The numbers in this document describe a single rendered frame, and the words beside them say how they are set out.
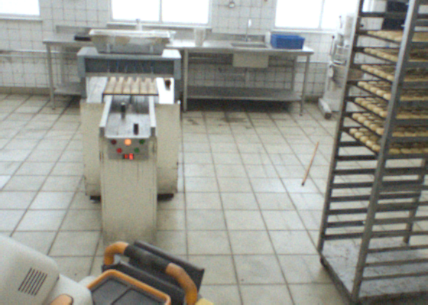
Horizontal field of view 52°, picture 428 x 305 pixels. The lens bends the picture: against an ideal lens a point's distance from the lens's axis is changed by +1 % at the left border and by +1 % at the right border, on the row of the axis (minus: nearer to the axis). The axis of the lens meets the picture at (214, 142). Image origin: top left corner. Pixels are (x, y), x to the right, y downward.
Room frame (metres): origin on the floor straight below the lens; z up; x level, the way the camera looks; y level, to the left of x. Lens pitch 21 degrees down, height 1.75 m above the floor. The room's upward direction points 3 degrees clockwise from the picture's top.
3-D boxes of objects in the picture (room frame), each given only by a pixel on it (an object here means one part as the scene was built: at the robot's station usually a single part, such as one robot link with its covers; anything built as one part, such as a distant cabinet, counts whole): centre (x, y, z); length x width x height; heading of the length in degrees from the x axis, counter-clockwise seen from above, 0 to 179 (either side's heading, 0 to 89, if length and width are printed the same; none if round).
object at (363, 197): (2.45, -1.02, 0.51); 0.64 x 0.03 x 0.03; 103
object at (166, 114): (3.72, 0.74, 0.42); 1.28 x 0.72 x 0.84; 10
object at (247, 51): (5.94, 0.51, 0.61); 3.40 x 0.70 x 1.22; 96
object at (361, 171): (2.45, -1.02, 0.69); 0.64 x 0.03 x 0.03; 103
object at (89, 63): (3.25, 0.66, 1.01); 0.72 x 0.33 x 0.34; 100
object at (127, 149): (2.40, 0.51, 0.77); 0.24 x 0.04 x 0.14; 100
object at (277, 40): (6.08, -0.90, 0.95); 0.40 x 0.30 x 0.14; 99
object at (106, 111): (3.34, 0.82, 0.87); 2.01 x 0.03 x 0.07; 10
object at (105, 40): (3.25, 0.66, 1.25); 0.56 x 0.29 x 0.14; 100
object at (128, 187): (2.76, 0.57, 0.45); 0.70 x 0.34 x 0.90; 10
